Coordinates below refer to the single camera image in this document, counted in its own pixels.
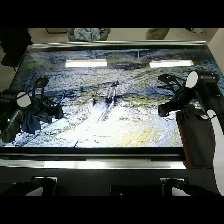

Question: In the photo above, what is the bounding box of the black garment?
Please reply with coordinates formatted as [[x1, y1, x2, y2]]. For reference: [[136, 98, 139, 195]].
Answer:
[[175, 104, 217, 170]]

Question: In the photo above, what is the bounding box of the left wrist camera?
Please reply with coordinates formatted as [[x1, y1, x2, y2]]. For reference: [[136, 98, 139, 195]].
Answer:
[[33, 77, 50, 90]]

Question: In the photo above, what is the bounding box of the dark blue shirt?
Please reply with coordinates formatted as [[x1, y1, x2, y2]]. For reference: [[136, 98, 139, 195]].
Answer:
[[20, 103, 64, 135]]

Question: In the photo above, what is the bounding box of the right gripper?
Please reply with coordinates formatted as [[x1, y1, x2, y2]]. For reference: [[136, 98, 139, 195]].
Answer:
[[157, 87, 197, 118]]

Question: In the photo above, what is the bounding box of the heap of clothes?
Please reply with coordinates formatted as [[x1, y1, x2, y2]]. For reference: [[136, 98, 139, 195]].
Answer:
[[67, 27, 112, 42]]

